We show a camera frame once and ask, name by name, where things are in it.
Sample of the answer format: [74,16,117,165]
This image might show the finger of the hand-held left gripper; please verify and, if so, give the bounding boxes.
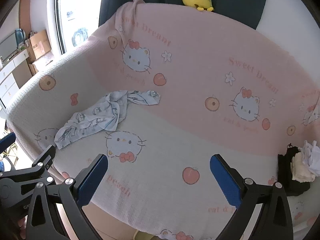
[0,145,57,188]
[0,132,17,153]

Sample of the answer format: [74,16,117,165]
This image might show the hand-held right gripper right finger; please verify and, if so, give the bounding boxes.
[210,154,293,240]

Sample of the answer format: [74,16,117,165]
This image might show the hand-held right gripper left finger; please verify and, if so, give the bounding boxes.
[26,154,108,240]

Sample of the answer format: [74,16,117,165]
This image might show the light blue printed pants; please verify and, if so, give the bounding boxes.
[54,89,161,150]

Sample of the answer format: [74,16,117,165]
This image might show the black garment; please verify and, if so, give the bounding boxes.
[277,144,310,197]

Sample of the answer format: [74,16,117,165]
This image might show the white drawer cabinet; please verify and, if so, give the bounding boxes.
[0,47,32,108]

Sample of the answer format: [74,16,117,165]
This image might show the white crumpled cloth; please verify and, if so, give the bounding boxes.
[299,140,320,177]

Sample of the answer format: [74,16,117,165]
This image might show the pink cat print blanket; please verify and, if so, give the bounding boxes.
[5,1,320,240]

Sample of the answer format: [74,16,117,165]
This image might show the cardboard box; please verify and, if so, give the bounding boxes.
[28,29,54,75]

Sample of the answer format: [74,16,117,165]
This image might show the blue water jug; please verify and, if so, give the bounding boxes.
[14,28,25,47]

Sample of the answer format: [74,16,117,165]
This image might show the window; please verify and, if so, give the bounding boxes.
[55,0,105,55]

